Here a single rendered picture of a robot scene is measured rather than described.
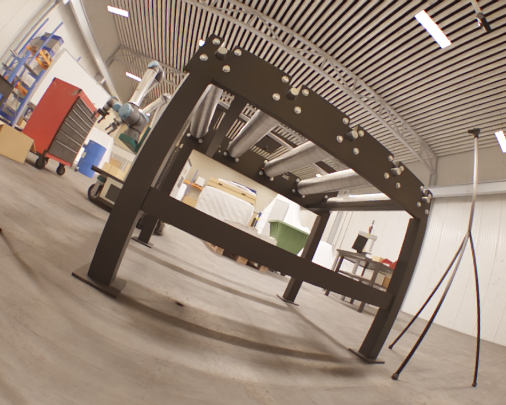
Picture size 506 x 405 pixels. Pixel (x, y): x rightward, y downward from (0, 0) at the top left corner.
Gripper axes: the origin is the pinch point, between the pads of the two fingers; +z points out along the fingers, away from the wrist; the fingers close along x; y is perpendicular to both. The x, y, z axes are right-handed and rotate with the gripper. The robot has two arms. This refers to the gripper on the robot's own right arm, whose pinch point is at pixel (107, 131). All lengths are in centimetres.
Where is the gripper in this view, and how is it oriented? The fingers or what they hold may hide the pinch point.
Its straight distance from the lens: 315.3
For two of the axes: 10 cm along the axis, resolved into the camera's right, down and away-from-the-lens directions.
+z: -6.9, 6.4, -3.5
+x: -3.5, 1.4, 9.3
